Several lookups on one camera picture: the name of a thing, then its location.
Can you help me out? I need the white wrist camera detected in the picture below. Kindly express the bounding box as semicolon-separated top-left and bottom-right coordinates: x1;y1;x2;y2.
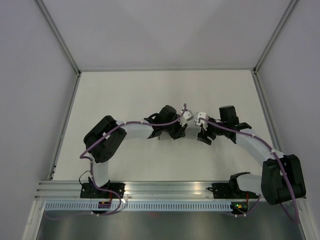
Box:
193;111;209;130
178;109;194;126

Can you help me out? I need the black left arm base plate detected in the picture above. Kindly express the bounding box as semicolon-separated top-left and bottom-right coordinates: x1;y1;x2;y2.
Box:
80;182;125;199

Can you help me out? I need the aluminium frame rail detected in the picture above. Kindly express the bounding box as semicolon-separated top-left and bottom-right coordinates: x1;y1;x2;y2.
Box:
33;181;308;201

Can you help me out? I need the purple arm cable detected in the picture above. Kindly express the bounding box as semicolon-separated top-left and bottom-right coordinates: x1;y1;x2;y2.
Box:
199;117;300;225
44;102;188;221

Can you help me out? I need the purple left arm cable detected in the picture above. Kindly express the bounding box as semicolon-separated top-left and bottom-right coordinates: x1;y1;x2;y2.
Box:
44;102;188;221

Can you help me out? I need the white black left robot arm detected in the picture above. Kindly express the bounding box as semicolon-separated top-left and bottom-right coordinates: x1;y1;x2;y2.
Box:
79;104;194;198

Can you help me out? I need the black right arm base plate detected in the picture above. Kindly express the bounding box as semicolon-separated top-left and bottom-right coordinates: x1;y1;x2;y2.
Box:
207;182;258;200

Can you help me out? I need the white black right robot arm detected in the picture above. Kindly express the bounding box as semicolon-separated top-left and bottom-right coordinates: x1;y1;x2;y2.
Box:
194;105;306;205

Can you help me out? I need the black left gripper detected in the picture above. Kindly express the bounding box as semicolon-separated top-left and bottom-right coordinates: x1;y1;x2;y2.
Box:
163;115;188;141

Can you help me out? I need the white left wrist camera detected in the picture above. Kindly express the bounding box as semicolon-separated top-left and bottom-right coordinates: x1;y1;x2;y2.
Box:
178;109;194;126

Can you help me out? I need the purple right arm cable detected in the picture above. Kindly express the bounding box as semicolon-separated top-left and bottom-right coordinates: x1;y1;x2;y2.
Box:
199;117;300;225

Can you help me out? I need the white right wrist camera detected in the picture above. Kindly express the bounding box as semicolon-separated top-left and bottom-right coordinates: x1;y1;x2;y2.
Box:
193;111;209;130

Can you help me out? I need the white slotted cable duct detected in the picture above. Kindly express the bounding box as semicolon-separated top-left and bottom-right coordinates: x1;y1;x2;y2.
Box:
44;200;232;212

